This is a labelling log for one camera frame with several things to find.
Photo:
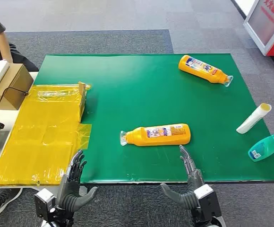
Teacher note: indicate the brown cardboard box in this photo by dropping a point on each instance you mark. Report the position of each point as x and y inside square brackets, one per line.
[13, 87]

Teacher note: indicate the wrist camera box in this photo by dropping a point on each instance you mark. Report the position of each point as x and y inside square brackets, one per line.
[209, 200]
[43, 200]

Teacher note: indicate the white floor tape piece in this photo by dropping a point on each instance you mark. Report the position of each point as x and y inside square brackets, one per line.
[83, 190]

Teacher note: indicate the green table mat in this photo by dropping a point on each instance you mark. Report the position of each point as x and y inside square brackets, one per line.
[139, 103]

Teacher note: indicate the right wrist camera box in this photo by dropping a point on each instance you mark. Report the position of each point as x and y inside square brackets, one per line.
[209, 200]

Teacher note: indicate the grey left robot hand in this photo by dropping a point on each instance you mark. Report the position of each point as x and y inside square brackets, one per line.
[68, 191]

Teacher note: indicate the white bottle with yellow base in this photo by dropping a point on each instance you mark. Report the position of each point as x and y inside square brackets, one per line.
[253, 118]

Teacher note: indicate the yellow bottle with clear cap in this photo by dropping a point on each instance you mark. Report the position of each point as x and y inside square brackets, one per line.
[160, 135]
[201, 69]

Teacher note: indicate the yellow taped flat cardboard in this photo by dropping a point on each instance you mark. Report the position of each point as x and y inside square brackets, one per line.
[44, 134]

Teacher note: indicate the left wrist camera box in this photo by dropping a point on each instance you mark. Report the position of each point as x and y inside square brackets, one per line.
[43, 200]

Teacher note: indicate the person's shoe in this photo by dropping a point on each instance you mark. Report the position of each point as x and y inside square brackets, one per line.
[2, 199]

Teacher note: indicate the teal plastic bottle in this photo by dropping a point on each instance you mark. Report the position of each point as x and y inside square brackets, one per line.
[264, 148]

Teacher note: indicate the white and red sign stand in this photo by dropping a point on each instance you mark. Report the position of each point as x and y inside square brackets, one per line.
[269, 25]

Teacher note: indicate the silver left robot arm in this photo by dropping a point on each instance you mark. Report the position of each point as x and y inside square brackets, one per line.
[57, 221]

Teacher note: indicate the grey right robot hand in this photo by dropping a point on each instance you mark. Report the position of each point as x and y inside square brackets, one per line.
[193, 183]

